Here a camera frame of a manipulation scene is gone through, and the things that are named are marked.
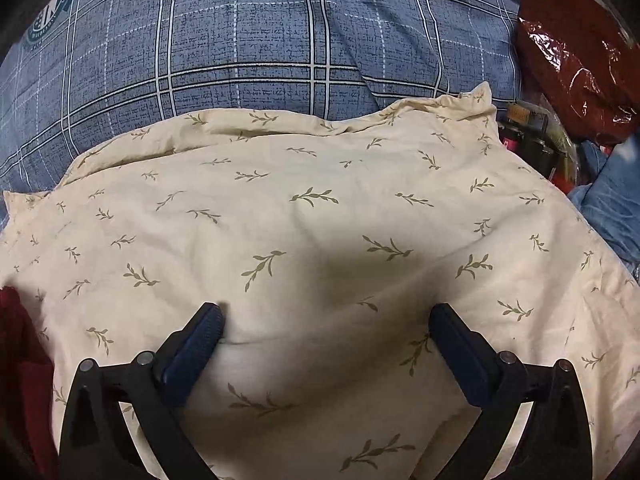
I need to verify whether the blue plaid duvet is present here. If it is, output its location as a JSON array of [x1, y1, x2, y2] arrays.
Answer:
[[0, 0, 526, 233]]

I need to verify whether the red plastic bag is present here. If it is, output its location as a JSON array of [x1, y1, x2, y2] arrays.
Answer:
[[515, 0, 640, 150]]

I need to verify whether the light blue cloth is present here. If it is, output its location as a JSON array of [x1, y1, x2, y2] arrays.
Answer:
[[567, 132, 640, 267]]

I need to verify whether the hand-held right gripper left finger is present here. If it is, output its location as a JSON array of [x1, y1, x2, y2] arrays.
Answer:
[[59, 301, 226, 480]]

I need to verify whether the red garment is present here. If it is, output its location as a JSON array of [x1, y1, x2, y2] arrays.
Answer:
[[0, 285, 60, 480]]

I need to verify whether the cream leaf-print pillow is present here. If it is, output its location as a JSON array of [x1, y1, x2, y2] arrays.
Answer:
[[0, 81, 640, 480]]

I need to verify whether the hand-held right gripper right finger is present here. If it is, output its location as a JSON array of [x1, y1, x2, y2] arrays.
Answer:
[[428, 302, 594, 480]]

